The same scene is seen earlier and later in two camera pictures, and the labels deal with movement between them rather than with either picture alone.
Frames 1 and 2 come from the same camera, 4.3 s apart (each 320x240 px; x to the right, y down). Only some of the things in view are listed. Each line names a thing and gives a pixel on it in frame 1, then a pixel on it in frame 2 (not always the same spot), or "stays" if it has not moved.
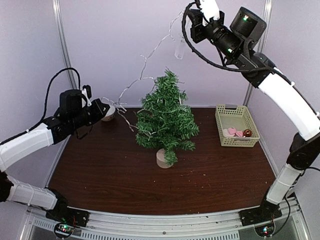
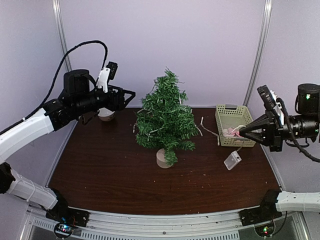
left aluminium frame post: x=60 y=24 stays
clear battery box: x=179 y=50 to x=232 y=160
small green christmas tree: x=165 y=122 stays
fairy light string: x=145 y=56 to x=233 y=159
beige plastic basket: x=237 y=116 stays
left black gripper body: x=96 y=114 to x=111 y=104
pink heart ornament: x=232 y=131 stays
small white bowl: x=110 y=114 stays
